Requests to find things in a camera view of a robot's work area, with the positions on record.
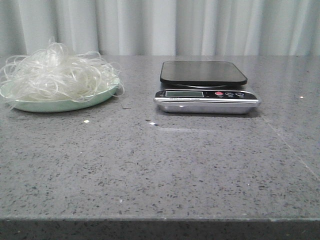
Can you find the white translucent vermicelli bundle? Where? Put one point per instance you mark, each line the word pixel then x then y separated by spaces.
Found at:
pixel 56 60

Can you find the white pleated curtain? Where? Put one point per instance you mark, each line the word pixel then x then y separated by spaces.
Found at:
pixel 163 27

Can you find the black silver kitchen scale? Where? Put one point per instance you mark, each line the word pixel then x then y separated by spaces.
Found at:
pixel 204 87

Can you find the light green round plate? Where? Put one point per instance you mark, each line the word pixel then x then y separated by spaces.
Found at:
pixel 53 95

